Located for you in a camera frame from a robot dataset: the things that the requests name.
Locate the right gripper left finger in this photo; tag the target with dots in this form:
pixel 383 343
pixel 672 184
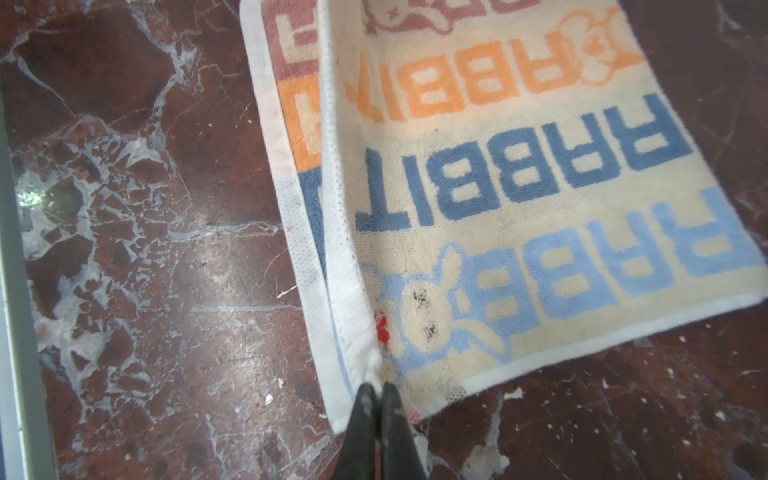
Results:
pixel 357 455

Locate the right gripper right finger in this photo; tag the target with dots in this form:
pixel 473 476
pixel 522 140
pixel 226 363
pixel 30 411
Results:
pixel 399 456

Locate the white light-blue towel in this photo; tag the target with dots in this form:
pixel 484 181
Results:
pixel 474 190

